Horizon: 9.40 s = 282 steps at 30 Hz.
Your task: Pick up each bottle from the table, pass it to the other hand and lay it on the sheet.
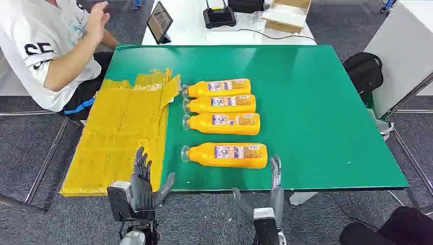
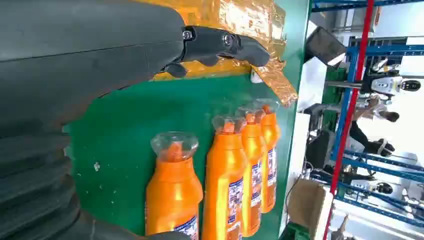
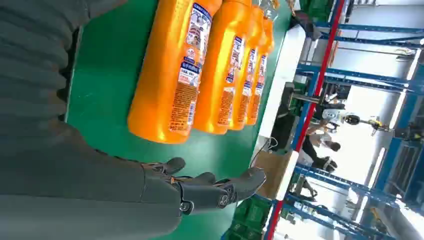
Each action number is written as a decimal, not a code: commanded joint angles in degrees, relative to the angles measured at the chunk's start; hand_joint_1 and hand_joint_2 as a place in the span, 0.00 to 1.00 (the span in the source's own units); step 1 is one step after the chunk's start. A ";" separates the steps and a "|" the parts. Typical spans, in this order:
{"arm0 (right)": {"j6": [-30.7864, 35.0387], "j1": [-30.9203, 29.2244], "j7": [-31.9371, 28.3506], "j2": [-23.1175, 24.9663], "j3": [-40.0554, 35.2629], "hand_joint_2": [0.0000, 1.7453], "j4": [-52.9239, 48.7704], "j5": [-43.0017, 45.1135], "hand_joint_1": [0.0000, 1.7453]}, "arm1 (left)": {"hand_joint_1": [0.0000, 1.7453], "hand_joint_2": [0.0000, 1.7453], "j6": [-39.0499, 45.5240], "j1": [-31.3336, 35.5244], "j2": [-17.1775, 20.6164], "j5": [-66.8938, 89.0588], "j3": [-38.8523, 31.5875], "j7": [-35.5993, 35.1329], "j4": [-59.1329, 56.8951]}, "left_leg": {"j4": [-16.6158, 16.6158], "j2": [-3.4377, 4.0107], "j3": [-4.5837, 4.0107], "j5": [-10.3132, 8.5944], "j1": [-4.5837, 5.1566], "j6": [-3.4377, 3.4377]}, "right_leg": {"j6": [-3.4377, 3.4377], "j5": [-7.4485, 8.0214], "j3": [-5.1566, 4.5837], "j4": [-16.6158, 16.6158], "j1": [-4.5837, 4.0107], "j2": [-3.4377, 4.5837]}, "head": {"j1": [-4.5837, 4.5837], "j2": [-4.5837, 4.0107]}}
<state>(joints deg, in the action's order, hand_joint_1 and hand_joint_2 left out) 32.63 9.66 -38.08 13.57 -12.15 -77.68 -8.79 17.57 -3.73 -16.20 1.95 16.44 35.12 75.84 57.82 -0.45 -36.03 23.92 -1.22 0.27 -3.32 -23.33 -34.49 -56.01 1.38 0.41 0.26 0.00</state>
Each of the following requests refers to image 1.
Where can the green table mat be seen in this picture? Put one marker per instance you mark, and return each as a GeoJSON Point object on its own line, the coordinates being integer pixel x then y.
{"type": "Point", "coordinates": [304, 101]}

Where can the black case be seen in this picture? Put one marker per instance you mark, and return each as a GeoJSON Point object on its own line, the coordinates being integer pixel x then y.
{"type": "Point", "coordinates": [245, 5]}

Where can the open cardboard box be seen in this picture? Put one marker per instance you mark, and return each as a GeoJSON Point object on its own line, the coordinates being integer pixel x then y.
{"type": "Point", "coordinates": [285, 17]}

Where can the orange drink bottle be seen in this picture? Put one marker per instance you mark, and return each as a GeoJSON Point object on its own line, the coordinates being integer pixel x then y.
{"type": "Point", "coordinates": [226, 156]}
{"type": "Point", "coordinates": [221, 104]}
{"type": "Point", "coordinates": [225, 124]}
{"type": "Point", "coordinates": [220, 88]}

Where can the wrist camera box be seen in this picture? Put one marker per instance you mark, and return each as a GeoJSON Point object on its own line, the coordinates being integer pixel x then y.
{"type": "Point", "coordinates": [118, 201]}
{"type": "Point", "coordinates": [265, 226]}

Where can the metal table frame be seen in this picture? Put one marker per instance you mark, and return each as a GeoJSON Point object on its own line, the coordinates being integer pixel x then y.
{"type": "Point", "coordinates": [47, 159]}
{"type": "Point", "coordinates": [411, 159]}

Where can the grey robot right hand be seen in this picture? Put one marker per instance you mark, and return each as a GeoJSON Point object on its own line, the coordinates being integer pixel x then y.
{"type": "Point", "coordinates": [277, 199]}

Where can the robot's black leg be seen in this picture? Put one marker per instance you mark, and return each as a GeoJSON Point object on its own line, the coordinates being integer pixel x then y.
{"type": "Point", "coordinates": [406, 226]}

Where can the white table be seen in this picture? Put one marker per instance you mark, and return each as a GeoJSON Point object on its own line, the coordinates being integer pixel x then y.
{"type": "Point", "coordinates": [189, 23]}

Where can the black backpack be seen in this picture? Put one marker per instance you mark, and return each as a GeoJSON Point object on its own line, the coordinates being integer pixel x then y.
{"type": "Point", "coordinates": [363, 72]}

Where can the person's right hand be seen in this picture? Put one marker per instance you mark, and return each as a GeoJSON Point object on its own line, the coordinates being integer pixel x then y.
{"type": "Point", "coordinates": [97, 22]}

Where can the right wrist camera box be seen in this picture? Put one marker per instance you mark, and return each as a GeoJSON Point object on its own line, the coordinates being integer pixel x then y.
{"type": "Point", "coordinates": [265, 226]}

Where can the black device with antennas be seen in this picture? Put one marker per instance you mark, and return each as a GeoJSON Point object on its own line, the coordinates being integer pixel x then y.
{"type": "Point", "coordinates": [219, 17]}

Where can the small blue object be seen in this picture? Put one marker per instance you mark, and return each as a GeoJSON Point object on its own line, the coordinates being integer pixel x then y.
{"type": "Point", "coordinates": [138, 3]}
{"type": "Point", "coordinates": [387, 5]}

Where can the black tablet on stand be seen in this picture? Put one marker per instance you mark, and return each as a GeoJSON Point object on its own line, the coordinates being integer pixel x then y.
{"type": "Point", "coordinates": [159, 22]}

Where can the clear plastic container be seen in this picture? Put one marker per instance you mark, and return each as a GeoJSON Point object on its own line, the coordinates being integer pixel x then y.
{"type": "Point", "coordinates": [257, 17]}

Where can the white table foot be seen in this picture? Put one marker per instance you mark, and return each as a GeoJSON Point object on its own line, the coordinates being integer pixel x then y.
{"type": "Point", "coordinates": [301, 197]}

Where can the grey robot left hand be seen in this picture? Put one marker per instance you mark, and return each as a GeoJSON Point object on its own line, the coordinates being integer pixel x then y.
{"type": "Point", "coordinates": [142, 194]}

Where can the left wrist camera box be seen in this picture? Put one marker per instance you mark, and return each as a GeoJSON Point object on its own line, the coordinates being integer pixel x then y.
{"type": "Point", "coordinates": [118, 201]}

